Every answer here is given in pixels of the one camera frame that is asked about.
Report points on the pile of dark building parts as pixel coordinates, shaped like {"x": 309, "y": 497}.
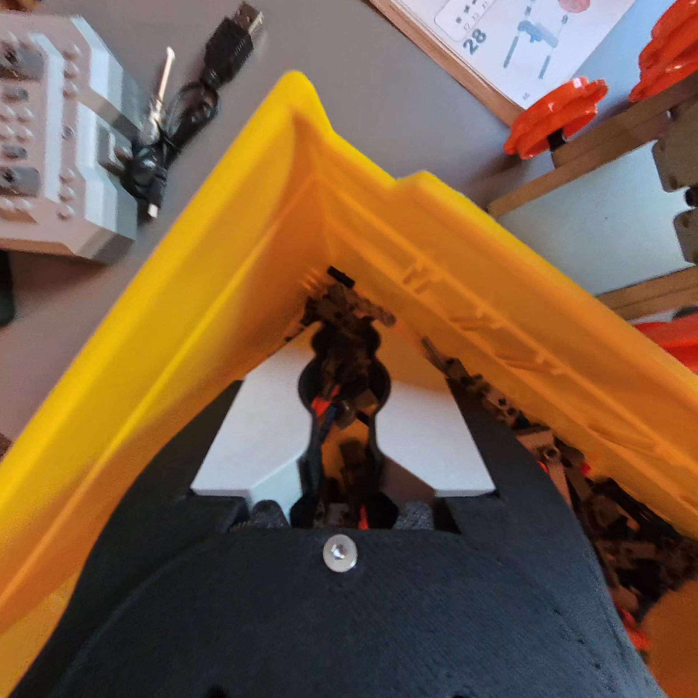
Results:
{"x": 627, "y": 534}

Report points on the grey control hub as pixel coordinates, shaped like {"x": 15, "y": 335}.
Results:
{"x": 54, "y": 136}

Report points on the yellow plastic parts bin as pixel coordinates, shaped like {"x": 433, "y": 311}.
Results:
{"x": 218, "y": 272}

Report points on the grey orange toy robot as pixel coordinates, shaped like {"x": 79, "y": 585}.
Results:
{"x": 600, "y": 147}

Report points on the open instruction booklet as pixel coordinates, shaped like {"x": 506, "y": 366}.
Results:
{"x": 518, "y": 43}

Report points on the black box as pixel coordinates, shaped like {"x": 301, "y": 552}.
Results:
{"x": 4, "y": 289}

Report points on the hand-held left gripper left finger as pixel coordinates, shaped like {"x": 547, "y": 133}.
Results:
{"x": 251, "y": 436}

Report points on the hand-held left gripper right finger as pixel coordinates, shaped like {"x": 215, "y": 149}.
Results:
{"x": 431, "y": 436}

